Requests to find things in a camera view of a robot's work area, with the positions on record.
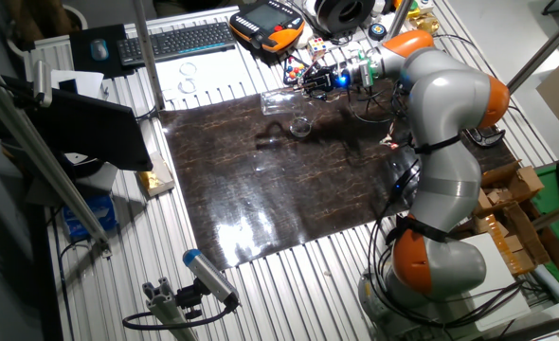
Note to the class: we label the black monitor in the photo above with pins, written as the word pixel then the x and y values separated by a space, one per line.
pixel 95 128

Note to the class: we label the black filament spool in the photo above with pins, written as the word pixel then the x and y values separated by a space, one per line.
pixel 343 14

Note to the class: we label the white flat board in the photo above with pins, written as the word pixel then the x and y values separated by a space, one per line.
pixel 497 284

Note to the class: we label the grey computer mouse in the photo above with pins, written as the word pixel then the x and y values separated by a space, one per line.
pixel 99 49

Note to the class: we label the silver camera on beam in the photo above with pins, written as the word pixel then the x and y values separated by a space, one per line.
pixel 42 85

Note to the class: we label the white box with gold foil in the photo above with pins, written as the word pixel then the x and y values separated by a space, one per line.
pixel 154 180

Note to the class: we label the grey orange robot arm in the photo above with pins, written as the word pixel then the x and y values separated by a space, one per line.
pixel 445 109

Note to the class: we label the blue tissue pack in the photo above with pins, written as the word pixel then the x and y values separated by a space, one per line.
pixel 90 218

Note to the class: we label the clear glass beaker cup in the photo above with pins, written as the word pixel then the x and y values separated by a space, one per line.
pixel 301 127

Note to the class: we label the small round blue tin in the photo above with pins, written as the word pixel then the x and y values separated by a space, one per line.
pixel 377 31

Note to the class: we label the white round object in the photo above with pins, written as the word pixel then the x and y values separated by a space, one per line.
pixel 304 40

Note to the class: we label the large white paper sheet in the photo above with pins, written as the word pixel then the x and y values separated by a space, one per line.
pixel 199 76

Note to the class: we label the triangle rack of coloured balls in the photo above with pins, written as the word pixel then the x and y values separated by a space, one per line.
pixel 293 72

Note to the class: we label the black mouse pad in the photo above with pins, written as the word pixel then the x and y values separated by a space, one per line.
pixel 80 61

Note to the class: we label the upright metal post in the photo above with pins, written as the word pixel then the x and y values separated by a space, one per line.
pixel 398 19

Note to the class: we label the black adapter with blue light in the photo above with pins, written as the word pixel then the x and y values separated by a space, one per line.
pixel 398 185

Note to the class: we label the silver camera with blue end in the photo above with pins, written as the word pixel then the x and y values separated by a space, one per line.
pixel 208 274

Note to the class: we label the orange black teach pendant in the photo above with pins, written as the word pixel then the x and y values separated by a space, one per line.
pixel 265 19

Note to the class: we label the slanted aluminium beam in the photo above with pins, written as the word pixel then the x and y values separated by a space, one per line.
pixel 38 156

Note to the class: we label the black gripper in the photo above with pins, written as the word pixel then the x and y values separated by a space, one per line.
pixel 331 79

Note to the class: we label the black keyboard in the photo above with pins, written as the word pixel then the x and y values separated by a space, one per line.
pixel 180 42

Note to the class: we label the colourful puzzle cube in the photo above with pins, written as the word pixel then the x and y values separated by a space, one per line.
pixel 316 47

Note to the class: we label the aluminium camera mount profile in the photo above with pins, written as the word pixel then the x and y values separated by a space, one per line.
pixel 163 303

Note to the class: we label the grey metal post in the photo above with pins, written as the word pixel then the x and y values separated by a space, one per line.
pixel 545 47

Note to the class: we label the dark marble pattern mat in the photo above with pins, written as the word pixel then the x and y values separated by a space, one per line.
pixel 241 166

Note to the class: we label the gold foil object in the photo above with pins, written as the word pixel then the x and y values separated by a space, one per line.
pixel 426 23

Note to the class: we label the green wrist adapter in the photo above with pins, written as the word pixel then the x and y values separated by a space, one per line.
pixel 366 71

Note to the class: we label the aluminium frame post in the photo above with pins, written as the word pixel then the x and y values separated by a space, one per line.
pixel 146 57

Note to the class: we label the green felt toy table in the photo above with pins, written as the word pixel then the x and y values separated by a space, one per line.
pixel 549 199

